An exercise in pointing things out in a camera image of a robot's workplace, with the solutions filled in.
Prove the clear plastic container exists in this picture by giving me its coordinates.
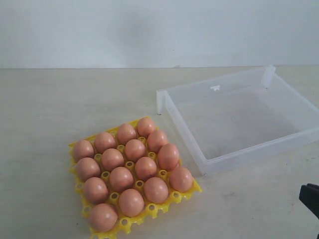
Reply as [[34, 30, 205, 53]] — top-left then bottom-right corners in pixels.
[[157, 66, 319, 175]]

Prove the brown egg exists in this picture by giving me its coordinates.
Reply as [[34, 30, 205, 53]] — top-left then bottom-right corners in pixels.
[[144, 177, 168, 204], [109, 167, 134, 192], [88, 203, 118, 232], [119, 189, 145, 217], [83, 177, 108, 205], [101, 148, 125, 172], [94, 131, 117, 153], [158, 143, 179, 171], [147, 129, 168, 153], [169, 166, 193, 192], [75, 157, 101, 182], [124, 139, 147, 162], [135, 156, 157, 181], [116, 123, 137, 145], [137, 117, 156, 138], [72, 139, 95, 163]]

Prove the yellow plastic egg tray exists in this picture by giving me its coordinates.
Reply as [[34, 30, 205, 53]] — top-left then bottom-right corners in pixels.
[[68, 126, 202, 239]]

